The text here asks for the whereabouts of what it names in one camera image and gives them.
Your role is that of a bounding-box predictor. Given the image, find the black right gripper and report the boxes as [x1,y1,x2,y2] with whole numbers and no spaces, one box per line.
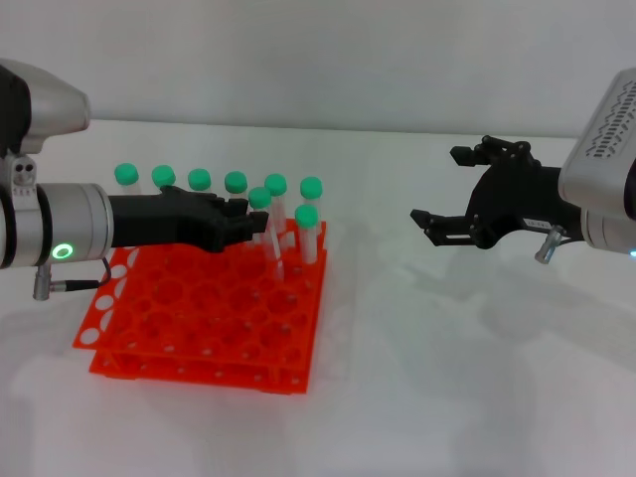
[408,134,586,250]

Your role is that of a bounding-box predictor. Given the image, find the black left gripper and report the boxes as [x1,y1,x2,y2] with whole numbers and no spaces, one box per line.
[106,185,270,255]

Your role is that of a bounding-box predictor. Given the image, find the clear tube with green cap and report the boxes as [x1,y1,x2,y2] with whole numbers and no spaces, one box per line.
[187,168,213,194]
[224,170,249,201]
[151,164,178,190]
[113,162,144,199]
[263,173,289,240]
[293,204,320,265]
[299,176,324,236]
[247,186,287,283]

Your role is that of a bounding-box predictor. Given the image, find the orange plastic test tube rack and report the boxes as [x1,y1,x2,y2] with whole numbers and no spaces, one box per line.
[72,218,329,397]

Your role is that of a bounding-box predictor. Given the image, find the silver right wrist cable plug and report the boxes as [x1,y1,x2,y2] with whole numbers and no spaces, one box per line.
[534,224,565,265]

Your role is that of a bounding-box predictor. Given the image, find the silver wrist cable plug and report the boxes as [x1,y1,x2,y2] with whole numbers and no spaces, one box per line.
[534,224,565,265]
[31,264,53,302]

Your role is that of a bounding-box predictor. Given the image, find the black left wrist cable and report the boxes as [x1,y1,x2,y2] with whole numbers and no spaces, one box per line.
[48,256,112,291]

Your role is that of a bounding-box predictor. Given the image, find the silver left wrist cable plug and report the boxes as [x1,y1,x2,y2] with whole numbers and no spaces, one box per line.
[31,264,53,302]

